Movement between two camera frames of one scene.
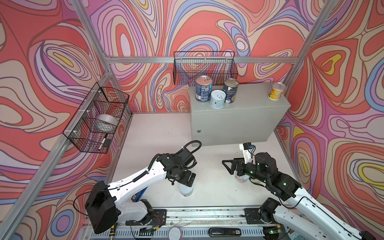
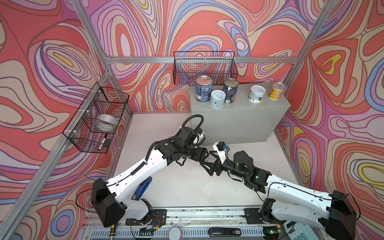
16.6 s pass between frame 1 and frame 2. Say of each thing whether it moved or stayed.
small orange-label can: stayed
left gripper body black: moved
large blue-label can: stayed
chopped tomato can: stayed
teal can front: moved
